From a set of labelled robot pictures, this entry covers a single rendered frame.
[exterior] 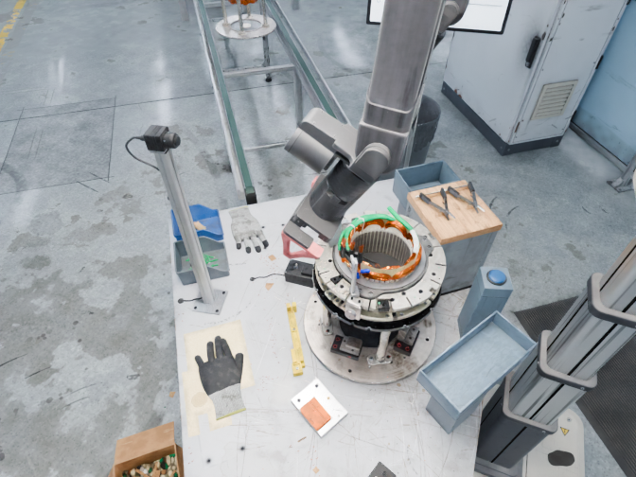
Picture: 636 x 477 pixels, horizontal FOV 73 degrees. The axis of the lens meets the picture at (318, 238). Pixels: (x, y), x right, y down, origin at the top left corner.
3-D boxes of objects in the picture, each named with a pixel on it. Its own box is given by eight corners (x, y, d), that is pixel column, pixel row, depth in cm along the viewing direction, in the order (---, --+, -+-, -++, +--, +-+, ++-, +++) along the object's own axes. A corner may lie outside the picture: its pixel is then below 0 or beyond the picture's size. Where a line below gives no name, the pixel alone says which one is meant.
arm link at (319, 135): (395, 161, 50) (412, 123, 55) (313, 99, 48) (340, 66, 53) (343, 214, 59) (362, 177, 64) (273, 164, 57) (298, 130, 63)
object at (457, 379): (432, 458, 104) (460, 413, 83) (399, 421, 110) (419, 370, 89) (497, 398, 114) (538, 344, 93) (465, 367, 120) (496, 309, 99)
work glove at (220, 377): (193, 342, 125) (191, 338, 124) (239, 331, 128) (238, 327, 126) (201, 424, 109) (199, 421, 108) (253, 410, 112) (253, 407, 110)
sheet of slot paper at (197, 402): (179, 333, 127) (178, 332, 127) (242, 318, 131) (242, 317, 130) (185, 438, 107) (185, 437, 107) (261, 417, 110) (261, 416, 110)
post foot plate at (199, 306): (228, 291, 137) (227, 290, 137) (219, 315, 131) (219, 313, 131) (201, 288, 138) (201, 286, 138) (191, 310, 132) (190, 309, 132)
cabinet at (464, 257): (396, 256, 148) (407, 199, 129) (444, 243, 151) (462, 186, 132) (422, 301, 135) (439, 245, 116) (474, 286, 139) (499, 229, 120)
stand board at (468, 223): (406, 198, 129) (407, 192, 127) (462, 185, 133) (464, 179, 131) (439, 245, 116) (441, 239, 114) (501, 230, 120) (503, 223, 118)
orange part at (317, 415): (299, 410, 110) (299, 408, 110) (314, 397, 112) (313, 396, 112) (317, 432, 107) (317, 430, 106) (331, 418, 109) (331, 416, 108)
